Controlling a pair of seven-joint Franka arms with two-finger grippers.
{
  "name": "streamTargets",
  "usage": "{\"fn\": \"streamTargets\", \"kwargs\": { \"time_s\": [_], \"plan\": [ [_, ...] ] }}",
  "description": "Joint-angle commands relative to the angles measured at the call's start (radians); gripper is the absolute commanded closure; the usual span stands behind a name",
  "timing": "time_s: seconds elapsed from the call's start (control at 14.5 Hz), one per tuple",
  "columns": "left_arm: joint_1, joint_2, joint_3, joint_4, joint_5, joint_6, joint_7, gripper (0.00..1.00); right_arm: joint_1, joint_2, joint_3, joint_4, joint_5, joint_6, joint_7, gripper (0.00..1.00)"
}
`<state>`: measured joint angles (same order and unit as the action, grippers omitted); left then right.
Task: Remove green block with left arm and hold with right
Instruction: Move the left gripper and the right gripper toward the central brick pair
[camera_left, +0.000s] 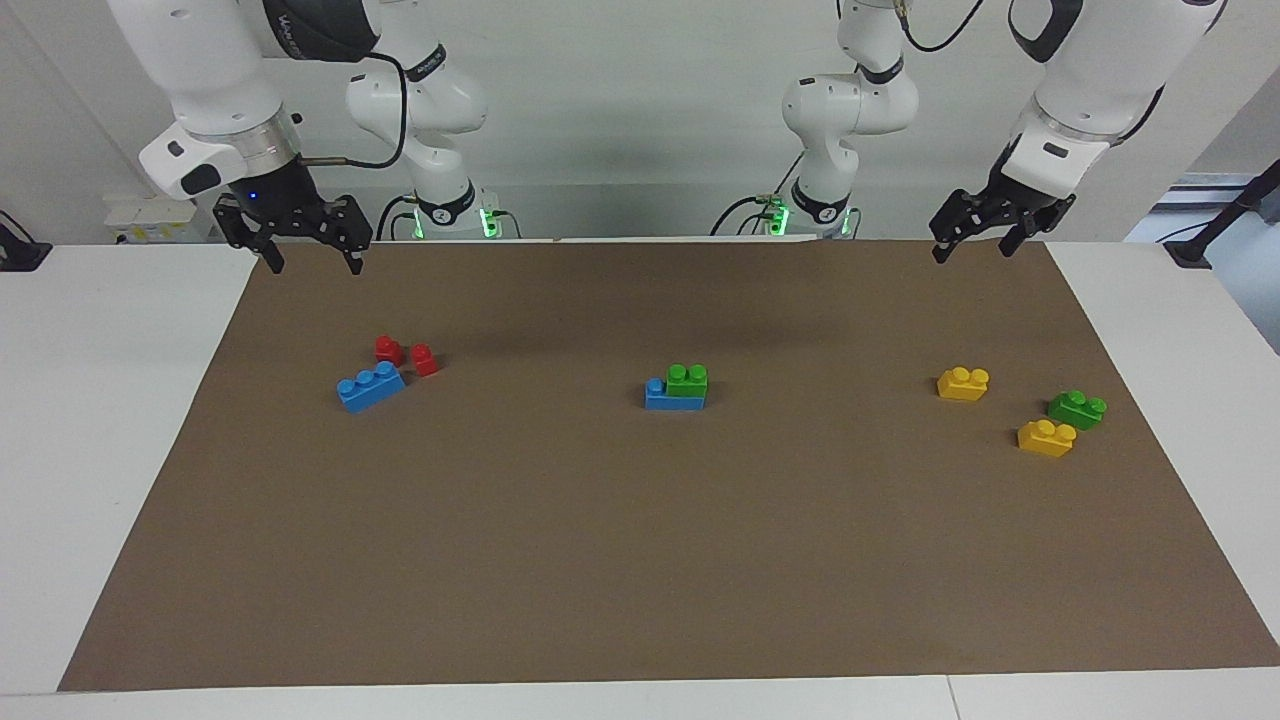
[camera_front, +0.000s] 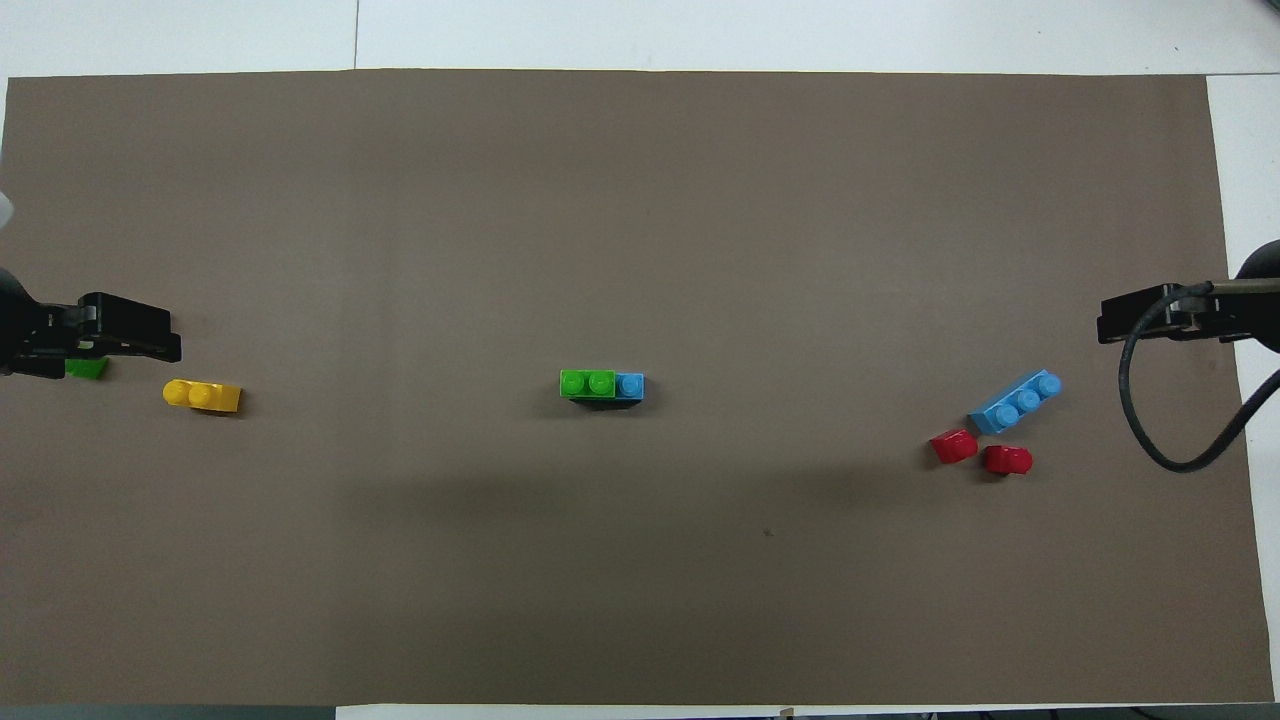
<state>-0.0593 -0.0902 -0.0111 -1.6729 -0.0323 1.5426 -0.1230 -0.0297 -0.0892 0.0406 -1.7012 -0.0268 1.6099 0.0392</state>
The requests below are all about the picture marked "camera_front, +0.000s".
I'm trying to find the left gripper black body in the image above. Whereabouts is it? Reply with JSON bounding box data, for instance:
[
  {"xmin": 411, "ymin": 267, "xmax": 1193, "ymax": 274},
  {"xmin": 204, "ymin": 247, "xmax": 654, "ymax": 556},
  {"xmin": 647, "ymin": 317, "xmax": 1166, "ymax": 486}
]
[{"xmin": 0, "ymin": 298, "xmax": 101, "ymax": 380}]

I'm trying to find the yellow two-stud block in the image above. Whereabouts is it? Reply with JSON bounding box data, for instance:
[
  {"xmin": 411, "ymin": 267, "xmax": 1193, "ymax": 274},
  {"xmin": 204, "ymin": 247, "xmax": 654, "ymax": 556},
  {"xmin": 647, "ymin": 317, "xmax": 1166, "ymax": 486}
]
[{"xmin": 163, "ymin": 379, "xmax": 243, "ymax": 414}]

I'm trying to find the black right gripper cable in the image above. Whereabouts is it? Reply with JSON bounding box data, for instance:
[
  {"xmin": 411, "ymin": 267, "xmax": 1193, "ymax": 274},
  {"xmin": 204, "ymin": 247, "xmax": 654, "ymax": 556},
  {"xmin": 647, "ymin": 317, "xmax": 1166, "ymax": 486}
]
[{"xmin": 1118, "ymin": 283, "xmax": 1280, "ymax": 474}]

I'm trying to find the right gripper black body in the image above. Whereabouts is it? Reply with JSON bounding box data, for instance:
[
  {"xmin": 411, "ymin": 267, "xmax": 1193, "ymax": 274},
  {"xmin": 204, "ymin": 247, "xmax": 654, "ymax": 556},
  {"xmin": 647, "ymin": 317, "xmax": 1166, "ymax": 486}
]
[{"xmin": 1185, "ymin": 282, "xmax": 1280, "ymax": 342}]

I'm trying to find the brown paper table mat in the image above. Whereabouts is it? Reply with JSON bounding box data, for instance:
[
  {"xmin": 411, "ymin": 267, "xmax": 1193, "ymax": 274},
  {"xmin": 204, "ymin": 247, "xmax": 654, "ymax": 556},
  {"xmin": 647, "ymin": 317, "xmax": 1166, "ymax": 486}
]
[{"xmin": 0, "ymin": 68, "xmax": 1276, "ymax": 707}]

